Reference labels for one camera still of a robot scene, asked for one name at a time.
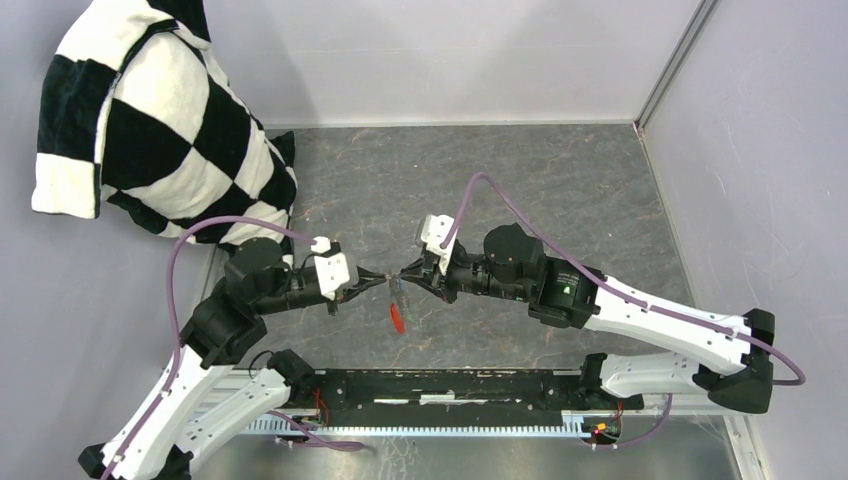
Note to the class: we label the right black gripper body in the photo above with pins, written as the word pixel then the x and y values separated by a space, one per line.
pixel 468 273

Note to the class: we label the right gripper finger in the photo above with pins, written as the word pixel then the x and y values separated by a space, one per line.
pixel 422 283
pixel 420 268

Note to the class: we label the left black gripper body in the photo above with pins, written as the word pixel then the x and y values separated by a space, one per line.
pixel 298 290

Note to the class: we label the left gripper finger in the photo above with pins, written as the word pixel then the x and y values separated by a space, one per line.
pixel 359 273
pixel 350 292

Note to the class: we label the metal key holder red handle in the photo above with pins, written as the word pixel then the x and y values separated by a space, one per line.
pixel 400 311

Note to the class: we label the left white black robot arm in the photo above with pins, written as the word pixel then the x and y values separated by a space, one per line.
pixel 162 440

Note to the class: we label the black white checkered cloth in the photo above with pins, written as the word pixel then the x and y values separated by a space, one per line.
pixel 135 111

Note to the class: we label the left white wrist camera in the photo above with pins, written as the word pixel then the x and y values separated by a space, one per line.
pixel 335 272

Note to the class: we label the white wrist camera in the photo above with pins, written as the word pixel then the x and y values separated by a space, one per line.
pixel 432 232
pixel 335 272

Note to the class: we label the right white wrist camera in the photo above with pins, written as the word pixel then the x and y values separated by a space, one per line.
pixel 432 232

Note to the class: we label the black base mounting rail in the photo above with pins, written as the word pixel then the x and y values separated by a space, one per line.
pixel 450 398

